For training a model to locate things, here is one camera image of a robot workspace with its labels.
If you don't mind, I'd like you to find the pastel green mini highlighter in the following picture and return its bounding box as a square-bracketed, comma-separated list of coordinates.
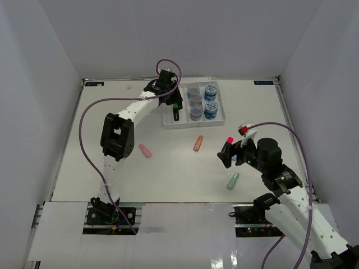
[226, 173, 240, 190]

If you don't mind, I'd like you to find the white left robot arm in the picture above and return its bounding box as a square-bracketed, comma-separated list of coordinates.
[90, 69, 183, 224]

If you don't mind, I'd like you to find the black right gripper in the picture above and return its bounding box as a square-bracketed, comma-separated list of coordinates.
[217, 134, 267, 174]

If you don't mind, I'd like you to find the blue lidded tub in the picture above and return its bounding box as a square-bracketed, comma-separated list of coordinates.
[204, 101, 219, 120]
[204, 84, 218, 101]

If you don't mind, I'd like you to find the clear paperclip jar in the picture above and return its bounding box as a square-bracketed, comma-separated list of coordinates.
[190, 105, 202, 121]
[190, 94, 202, 107]
[187, 85, 200, 99]

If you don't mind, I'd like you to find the white compartment tray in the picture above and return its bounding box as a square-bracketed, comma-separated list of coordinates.
[162, 81, 226, 129]

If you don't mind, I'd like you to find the pastel orange mini highlighter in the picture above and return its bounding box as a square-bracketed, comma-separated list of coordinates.
[193, 135, 204, 152]

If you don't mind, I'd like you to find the right blue corner label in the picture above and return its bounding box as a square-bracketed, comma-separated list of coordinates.
[254, 80, 274, 86]

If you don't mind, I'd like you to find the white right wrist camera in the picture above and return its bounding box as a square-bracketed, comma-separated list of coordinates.
[238, 121, 257, 147]

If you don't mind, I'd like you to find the pink cap black highlighter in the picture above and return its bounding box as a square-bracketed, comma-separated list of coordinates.
[227, 137, 234, 144]

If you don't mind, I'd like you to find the left blue corner label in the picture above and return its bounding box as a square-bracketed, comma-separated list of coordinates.
[85, 82, 104, 87]

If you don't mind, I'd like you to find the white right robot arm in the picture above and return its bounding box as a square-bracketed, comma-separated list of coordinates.
[217, 138, 358, 268]

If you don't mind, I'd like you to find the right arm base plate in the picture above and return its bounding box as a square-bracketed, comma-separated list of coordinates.
[229, 206, 283, 238]

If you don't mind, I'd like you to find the blue corner label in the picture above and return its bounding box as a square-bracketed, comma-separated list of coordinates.
[254, 80, 274, 86]
[85, 82, 104, 87]

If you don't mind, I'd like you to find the pastel pink mini highlighter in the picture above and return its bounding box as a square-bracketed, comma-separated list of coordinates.
[139, 143, 152, 158]

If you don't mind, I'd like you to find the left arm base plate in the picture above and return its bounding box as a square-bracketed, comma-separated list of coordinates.
[86, 197, 136, 225]

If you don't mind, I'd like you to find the green cap black highlighter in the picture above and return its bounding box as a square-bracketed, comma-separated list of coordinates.
[173, 104, 180, 122]

